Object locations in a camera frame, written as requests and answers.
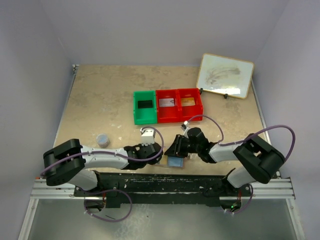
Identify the pink leather card holder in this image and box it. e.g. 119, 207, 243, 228
155, 155, 184, 168

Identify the silver striped card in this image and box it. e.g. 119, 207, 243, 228
158, 98, 176, 108

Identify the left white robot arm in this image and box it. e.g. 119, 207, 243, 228
40, 138, 164, 191

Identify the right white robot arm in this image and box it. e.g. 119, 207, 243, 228
164, 127, 286, 189

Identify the gold card in red bin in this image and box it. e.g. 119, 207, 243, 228
180, 97, 196, 107

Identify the black card in green bin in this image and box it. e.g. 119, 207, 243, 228
137, 100, 154, 109

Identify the right red plastic bin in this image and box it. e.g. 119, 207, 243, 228
177, 88, 204, 122

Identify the red plastic bin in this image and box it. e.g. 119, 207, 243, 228
177, 88, 204, 122
155, 89, 180, 124

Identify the middle red plastic bin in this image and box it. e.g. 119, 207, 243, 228
155, 89, 180, 124

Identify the green plastic bin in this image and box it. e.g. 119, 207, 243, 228
133, 90, 158, 125

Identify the clear jar of paper clips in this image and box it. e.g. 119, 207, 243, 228
96, 133, 110, 148

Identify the small framed whiteboard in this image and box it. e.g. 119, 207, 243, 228
196, 53, 255, 99

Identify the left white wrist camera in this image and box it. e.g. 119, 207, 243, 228
140, 127, 156, 146

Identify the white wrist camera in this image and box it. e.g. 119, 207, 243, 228
181, 120, 190, 130
140, 127, 156, 146

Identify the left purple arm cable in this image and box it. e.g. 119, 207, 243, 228
39, 126, 165, 178

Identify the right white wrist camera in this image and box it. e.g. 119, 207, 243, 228
181, 120, 190, 130

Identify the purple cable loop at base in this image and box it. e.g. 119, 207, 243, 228
83, 186, 135, 223

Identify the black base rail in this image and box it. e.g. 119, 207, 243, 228
74, 172, 251, 208

